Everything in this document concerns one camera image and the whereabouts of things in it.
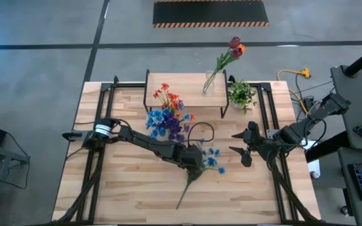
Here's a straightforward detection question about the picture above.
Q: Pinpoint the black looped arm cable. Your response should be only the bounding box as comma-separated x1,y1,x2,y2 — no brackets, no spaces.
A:
187,121,216,149

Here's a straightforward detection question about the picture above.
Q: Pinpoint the black hazard striped floor mat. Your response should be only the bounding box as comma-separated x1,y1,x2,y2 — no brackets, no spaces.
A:
152,0,270,28

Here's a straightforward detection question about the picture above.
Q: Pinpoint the green potted plant white pot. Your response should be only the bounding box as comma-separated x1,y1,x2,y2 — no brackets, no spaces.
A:
228,80,258,114

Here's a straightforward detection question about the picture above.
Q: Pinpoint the purple flower bunch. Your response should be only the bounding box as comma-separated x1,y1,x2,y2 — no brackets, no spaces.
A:
165,117,192,144

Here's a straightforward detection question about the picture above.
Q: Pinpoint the sparse blue flower bunch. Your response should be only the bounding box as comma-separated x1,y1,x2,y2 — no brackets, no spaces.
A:
176,139,226,210

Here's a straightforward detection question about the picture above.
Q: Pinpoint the white box beside table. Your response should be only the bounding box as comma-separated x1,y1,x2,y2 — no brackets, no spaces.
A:
302,139,322,180

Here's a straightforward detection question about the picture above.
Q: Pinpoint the tall smooth glass carafe vase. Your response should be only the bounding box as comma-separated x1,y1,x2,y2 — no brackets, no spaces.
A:
202,70,216,97

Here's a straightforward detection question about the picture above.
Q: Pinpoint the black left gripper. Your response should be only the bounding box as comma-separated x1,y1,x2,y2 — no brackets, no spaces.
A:
176,144,204,182

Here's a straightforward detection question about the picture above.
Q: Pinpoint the pinkish red artificial tulip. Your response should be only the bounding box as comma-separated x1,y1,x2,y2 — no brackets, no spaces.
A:
204,47,244,95

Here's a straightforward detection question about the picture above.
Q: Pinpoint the red poppy flower bunch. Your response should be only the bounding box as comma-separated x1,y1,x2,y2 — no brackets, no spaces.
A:
152,82,197,124

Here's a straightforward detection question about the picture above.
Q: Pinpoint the wooden shelf with black legs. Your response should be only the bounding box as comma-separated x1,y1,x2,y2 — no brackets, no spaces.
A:
143,68,231,119

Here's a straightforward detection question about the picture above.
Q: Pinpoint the yellow extension cord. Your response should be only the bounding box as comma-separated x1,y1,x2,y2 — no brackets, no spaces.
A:
277,68,312,110

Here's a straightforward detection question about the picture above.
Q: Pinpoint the dense blue flower bunch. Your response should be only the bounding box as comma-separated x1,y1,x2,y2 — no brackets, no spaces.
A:
145,100,192,141

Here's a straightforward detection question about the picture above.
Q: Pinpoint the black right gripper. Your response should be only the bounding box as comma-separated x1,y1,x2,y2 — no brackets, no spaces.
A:
229,122,268,168

